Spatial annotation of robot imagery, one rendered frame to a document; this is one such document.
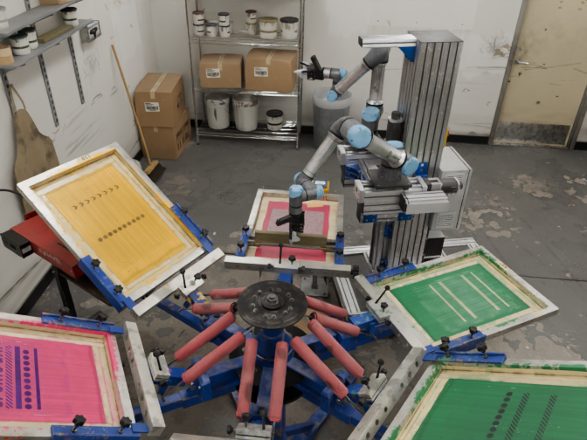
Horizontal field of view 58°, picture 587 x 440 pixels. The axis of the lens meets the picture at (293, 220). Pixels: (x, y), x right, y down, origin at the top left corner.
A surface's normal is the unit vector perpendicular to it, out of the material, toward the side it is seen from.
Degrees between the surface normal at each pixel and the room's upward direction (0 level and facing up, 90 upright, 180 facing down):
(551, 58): 90
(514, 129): 90
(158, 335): 0
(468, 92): 90
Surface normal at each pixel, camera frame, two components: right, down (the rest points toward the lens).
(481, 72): -0.10, 0.55
